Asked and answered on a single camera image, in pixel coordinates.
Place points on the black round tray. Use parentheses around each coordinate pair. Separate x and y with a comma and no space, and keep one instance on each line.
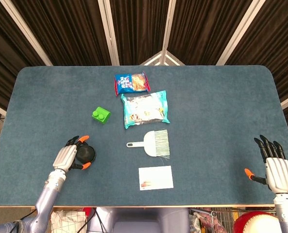
(91,159)

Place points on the right robot hand orange thumb tip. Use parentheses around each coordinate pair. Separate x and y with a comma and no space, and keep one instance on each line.
(281,174)

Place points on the black round cup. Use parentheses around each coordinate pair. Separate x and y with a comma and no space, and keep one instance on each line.
(85,152)

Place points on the white checked bag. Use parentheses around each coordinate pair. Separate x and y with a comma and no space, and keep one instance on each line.
(68,223)

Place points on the white frame foot brace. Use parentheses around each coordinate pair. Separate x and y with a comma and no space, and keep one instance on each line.
(151,59)

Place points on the blue bread snack packet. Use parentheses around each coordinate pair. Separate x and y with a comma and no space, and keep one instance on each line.
(131,83)

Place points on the white postcard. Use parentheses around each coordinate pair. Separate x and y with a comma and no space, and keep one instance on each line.
(156,177)

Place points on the white hand brush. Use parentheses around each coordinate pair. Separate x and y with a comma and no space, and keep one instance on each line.
(152,144)

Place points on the teal snack bag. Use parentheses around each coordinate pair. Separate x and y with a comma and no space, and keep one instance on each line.
(145,109)

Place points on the blue felt table cover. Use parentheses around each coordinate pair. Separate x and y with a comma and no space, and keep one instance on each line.
(207,121)

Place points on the red drum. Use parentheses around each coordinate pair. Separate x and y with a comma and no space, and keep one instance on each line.
(245,223)

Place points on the blue-grey robot torso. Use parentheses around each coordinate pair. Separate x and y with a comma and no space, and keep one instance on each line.
(139,218)

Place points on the green building block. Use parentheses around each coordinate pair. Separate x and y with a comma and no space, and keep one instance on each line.
(101,116)

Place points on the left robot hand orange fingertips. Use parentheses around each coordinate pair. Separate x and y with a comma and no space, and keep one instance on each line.
(63,157)

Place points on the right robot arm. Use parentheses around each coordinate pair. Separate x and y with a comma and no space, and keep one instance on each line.
(285,213)

